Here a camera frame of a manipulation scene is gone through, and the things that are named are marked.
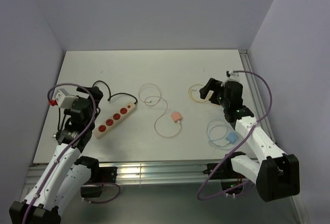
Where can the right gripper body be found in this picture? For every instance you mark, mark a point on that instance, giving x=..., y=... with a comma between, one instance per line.
x=225, y=102

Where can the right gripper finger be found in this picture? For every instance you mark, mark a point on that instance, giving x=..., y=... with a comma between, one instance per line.
x=215, y=99
x=212, y=85

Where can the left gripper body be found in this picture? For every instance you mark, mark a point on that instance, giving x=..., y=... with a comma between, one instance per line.
x=67, y=110

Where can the beige red power strip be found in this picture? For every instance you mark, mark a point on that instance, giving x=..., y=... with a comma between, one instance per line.
x=114, y=120

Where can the pink charger plug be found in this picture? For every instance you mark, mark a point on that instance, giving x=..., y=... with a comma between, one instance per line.
x=176, y=117

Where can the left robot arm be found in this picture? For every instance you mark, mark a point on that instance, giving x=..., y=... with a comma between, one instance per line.
x=68, y=170

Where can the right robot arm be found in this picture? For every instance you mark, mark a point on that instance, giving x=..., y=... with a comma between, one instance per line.
x=257, y=158

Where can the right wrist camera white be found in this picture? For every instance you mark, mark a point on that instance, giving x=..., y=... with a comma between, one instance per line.
x=231, y=76

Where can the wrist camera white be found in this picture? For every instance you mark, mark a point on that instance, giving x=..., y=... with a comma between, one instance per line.
x=63, y=99
x=231, y=76

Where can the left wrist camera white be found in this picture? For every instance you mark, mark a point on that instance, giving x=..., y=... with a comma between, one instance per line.
x=63, y=99

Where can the aluminium right side rail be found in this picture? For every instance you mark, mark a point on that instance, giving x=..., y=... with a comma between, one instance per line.
x=260, y=108

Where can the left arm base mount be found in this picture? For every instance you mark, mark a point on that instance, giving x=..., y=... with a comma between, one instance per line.
x=94, y=187

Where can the aluminium front rail frame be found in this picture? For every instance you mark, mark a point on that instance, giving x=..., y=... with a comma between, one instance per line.
x=151, y=173

